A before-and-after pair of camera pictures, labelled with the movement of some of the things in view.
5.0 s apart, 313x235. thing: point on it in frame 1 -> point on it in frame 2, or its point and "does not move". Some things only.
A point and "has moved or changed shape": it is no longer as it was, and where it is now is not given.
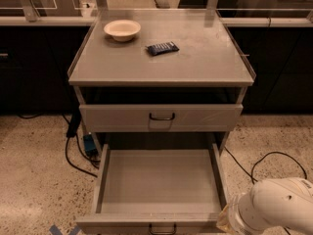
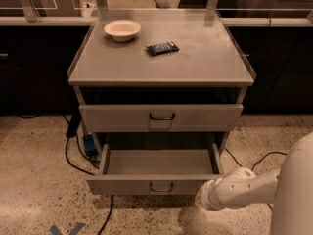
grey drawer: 156,192 has moved or changed shape
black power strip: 74,124 does not move
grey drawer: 160,117 does not move
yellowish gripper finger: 223,221 -> 199,199
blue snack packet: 161,48 does not move
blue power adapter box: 89,144 does not move
